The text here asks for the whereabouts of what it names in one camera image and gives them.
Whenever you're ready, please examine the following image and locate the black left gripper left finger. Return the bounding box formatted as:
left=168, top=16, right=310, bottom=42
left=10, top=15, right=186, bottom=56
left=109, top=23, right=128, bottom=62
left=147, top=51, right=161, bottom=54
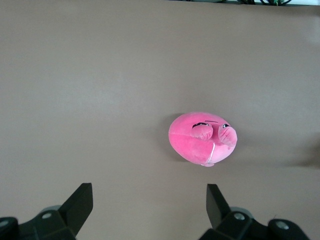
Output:
left=17, top=182, right=94, bottom=240

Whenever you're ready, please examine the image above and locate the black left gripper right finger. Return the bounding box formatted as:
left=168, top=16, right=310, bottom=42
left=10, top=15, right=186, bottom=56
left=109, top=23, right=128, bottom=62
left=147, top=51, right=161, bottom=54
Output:
left=198, top=183, right=270, bottom=240

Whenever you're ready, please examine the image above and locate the pink round plush toy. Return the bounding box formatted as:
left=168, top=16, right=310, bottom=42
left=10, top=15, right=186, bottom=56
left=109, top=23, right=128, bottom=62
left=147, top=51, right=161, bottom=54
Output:
left=168, top=112, right=238, bottom=168

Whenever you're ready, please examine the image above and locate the black cable bundle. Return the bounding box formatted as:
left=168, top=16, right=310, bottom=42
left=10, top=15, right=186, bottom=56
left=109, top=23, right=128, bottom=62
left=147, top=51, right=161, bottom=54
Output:
left=214, top=0, right=293, bottom=6

